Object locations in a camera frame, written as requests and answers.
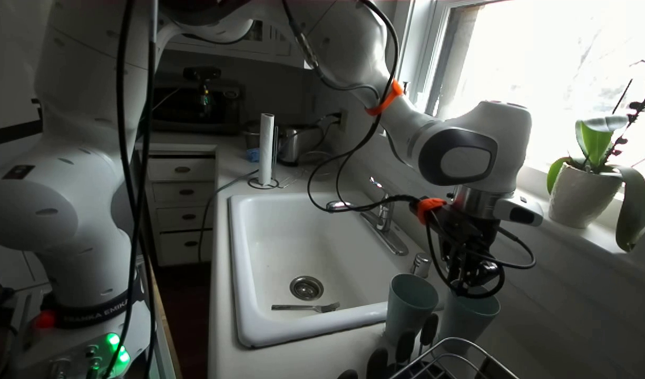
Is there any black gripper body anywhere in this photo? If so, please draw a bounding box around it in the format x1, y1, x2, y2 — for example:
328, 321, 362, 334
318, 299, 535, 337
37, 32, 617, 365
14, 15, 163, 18
440, 209, 500, 262

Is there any teal plastic cup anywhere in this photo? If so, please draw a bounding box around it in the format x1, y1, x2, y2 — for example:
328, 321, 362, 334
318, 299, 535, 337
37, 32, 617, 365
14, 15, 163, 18
383, 272, 440, 348
436, 290, 504, 348

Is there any robot base with green lights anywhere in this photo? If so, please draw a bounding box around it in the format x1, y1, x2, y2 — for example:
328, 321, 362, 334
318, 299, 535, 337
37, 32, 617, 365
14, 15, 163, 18
12, 307, 159, 379

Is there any metal sink drain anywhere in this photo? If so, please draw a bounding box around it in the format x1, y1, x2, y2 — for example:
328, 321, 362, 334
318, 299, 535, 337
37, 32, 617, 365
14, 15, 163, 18
289, 273, 327, 303

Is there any white ceramic sink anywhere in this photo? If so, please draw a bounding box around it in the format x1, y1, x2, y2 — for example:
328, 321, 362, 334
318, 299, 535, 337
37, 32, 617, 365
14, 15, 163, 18
225, 188, 436, 351

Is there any chrome sprayer knob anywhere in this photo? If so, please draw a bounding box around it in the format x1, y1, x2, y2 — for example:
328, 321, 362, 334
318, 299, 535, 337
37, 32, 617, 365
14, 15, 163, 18
408, 250, 434, 281

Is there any chrome faucet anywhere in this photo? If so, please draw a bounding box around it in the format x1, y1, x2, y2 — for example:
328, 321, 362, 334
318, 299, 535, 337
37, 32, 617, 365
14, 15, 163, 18
324, 175, 411, 260

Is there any orchid in white pot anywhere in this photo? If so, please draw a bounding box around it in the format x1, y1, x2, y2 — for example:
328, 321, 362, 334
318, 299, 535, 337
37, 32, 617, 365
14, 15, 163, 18
544, 60, 645, 252

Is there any white towel with cutlery print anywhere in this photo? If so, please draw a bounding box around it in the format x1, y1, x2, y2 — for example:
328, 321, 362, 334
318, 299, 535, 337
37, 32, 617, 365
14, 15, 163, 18
335, 314, 445, 379

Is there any grey metal fork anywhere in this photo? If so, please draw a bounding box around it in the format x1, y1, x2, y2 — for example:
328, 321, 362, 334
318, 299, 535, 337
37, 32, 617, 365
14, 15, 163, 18
270, 302, 342, 315

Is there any shiny metal canister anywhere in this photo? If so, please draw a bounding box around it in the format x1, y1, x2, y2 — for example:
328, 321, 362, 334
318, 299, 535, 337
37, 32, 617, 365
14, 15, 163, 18
276, 125, 300, 169

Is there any white framed window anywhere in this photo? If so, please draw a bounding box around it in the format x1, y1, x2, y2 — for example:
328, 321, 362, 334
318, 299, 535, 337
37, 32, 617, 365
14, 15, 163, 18
397, 0, 645, 186

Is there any small dark jar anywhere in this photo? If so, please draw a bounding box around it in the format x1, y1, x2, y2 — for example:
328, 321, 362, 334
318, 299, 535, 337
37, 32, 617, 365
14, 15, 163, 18
239, 125, 263, 151

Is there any white drawer cabinet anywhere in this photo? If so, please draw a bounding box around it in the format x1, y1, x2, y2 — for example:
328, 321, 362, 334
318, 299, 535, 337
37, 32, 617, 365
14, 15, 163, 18
140, 131, 222, 270

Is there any orange cable connector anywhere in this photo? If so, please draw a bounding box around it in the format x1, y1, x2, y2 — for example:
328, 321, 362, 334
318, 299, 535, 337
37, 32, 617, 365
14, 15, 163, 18
413, 196, 448, 227

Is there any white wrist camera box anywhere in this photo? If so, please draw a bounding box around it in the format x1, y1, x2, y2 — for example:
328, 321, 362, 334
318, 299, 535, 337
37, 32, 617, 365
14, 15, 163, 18
492, 198, 546, 227

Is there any wire dish rack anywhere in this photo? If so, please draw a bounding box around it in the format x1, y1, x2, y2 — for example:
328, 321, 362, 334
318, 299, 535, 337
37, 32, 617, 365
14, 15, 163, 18
387, 334, 520, 379

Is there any orange velcro strap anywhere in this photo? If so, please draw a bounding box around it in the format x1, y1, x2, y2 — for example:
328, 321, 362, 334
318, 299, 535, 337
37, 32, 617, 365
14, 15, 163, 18
367, 78, 406, 118

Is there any grey power cord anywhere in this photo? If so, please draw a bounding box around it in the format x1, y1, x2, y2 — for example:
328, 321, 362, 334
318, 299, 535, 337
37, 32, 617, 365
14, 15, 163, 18
196, 167, 261, 264

